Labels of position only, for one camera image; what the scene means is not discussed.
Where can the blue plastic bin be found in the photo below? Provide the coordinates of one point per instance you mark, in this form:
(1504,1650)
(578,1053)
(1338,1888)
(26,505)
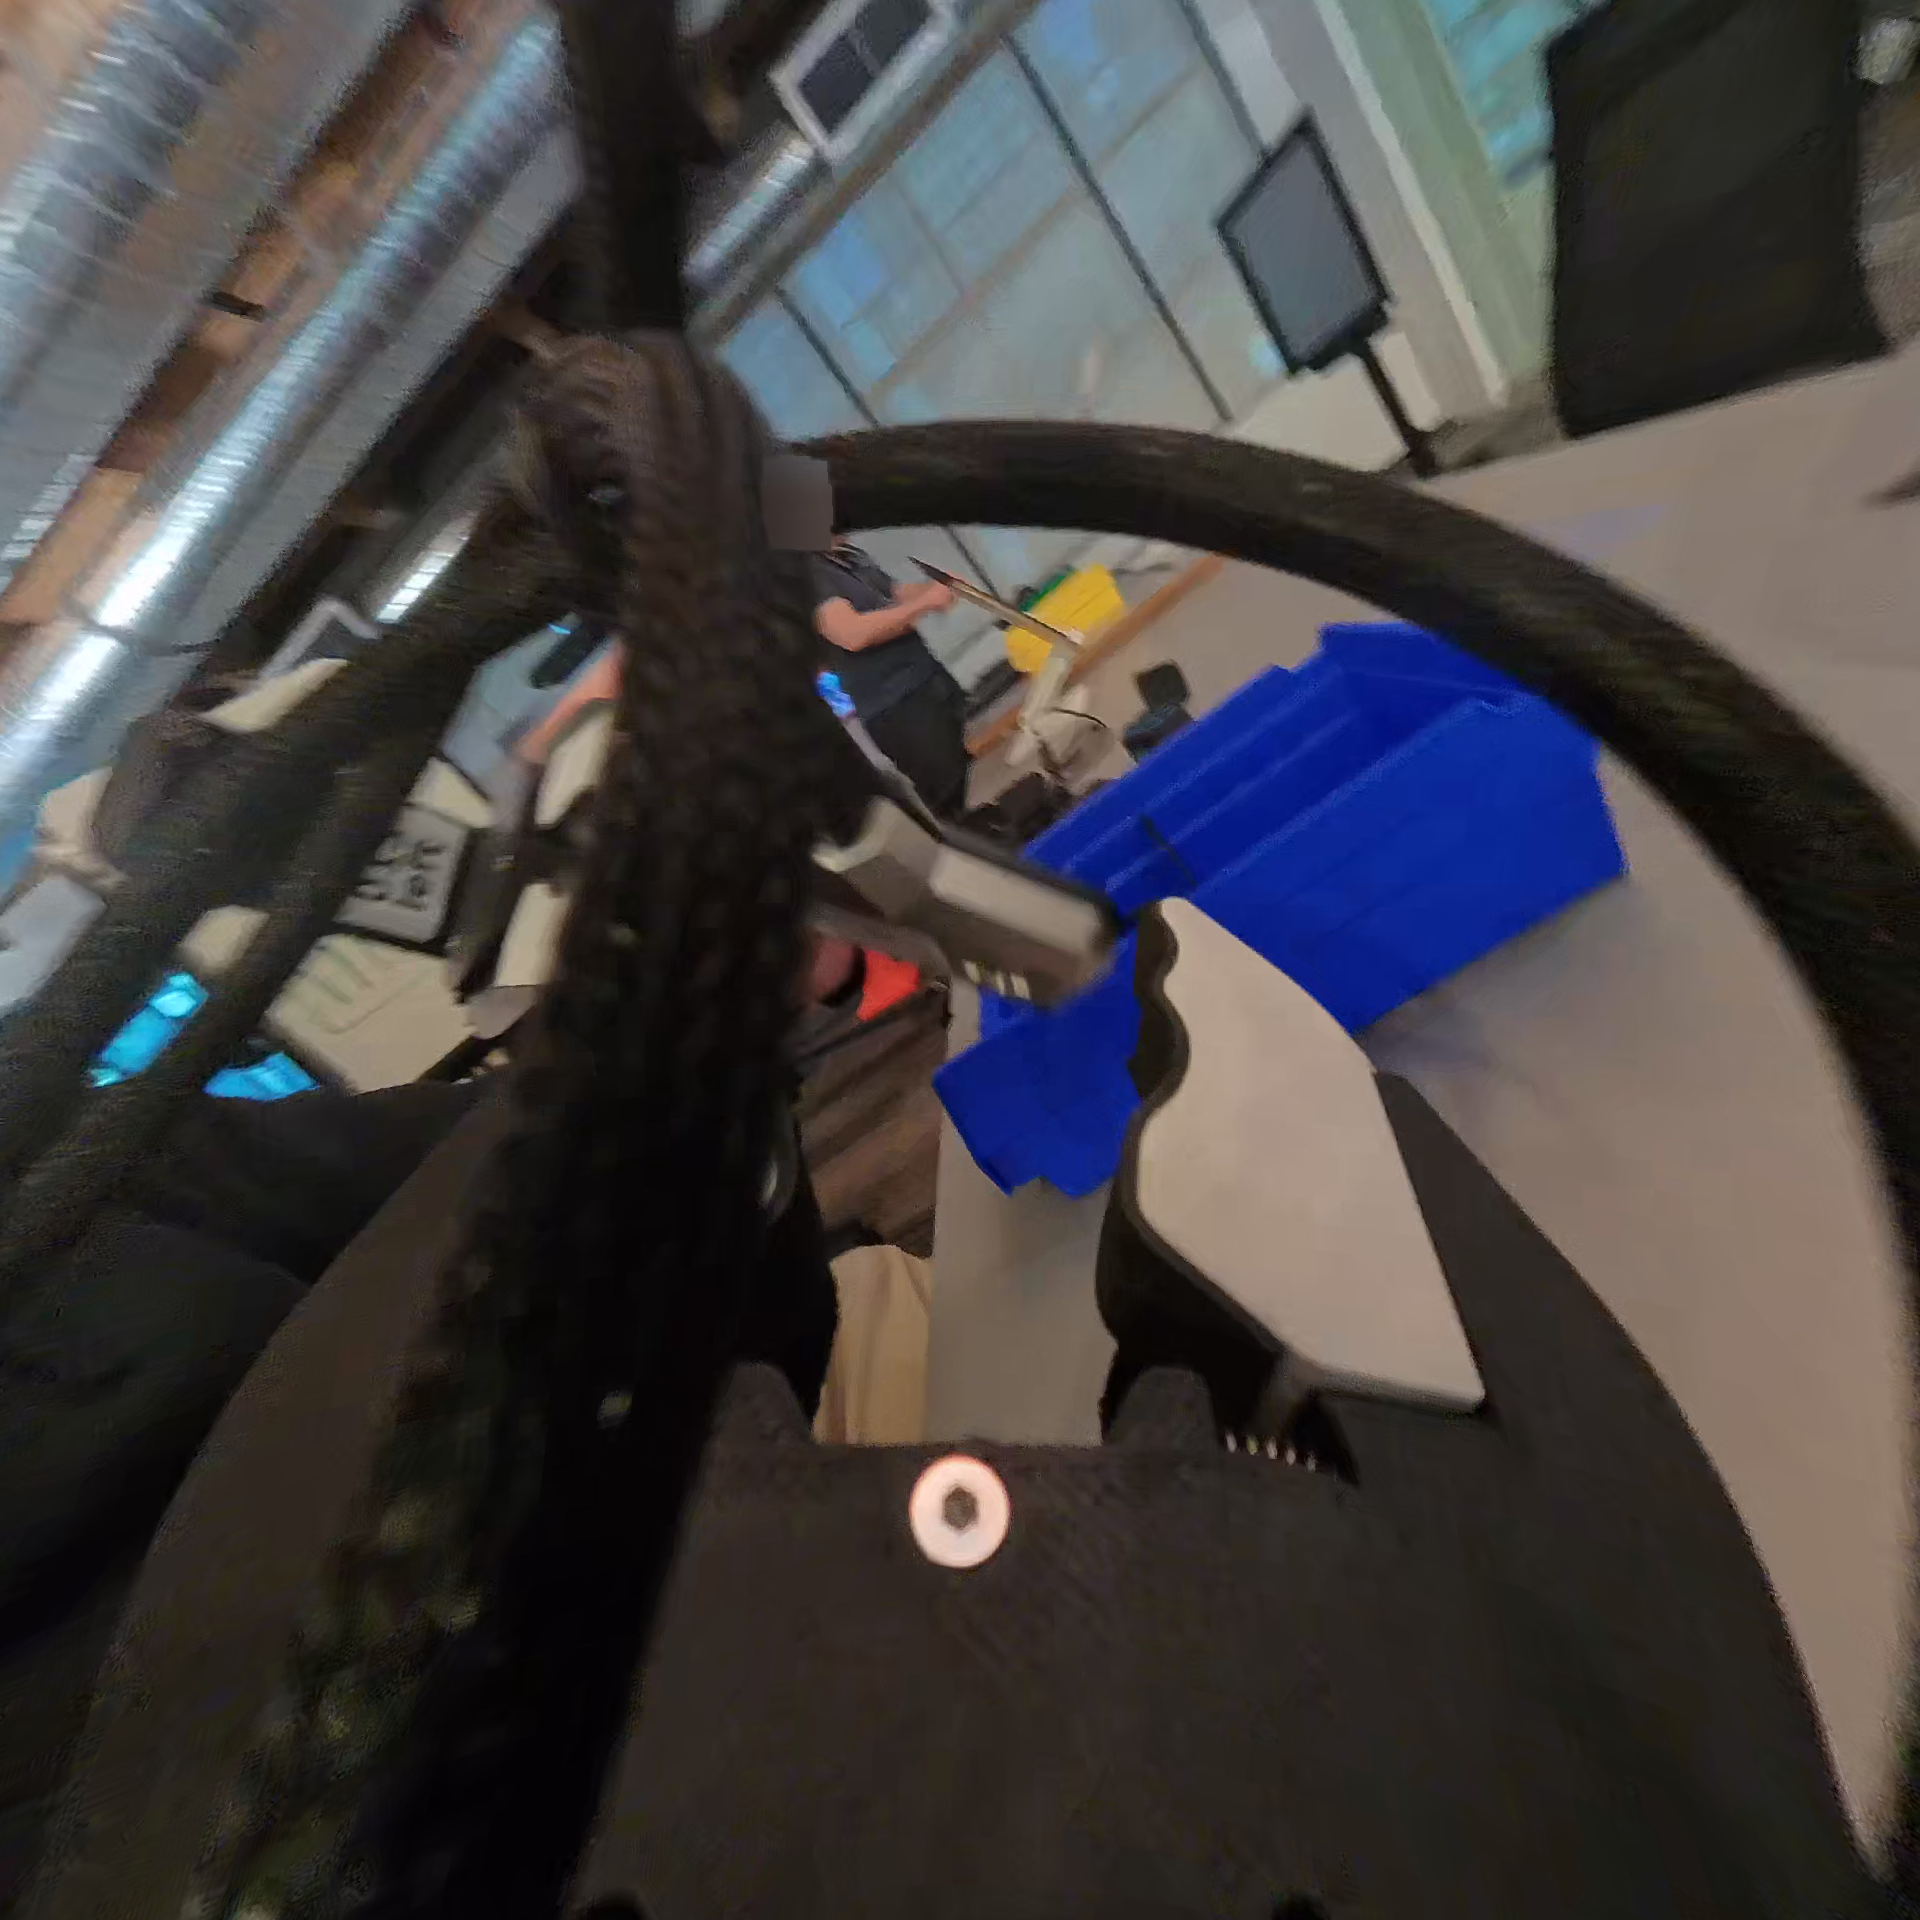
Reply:
(1351,811)

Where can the yellow plastic bin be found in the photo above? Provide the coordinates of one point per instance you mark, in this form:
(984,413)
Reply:
(1082,600)

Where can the large black panel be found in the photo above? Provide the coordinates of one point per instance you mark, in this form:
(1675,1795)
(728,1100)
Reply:
(1710,209)

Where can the silver spiral ventilation duct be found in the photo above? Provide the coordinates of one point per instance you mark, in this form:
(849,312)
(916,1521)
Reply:
(301,376)

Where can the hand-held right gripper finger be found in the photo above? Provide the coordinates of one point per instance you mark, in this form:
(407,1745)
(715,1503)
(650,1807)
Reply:
(1290,1201)

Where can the person's beige trousers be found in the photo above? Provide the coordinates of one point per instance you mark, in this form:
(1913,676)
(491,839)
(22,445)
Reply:
(887,1350)

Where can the monitor on black stand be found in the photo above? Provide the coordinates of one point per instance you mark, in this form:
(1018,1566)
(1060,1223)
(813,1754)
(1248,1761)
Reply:
(1302,249)

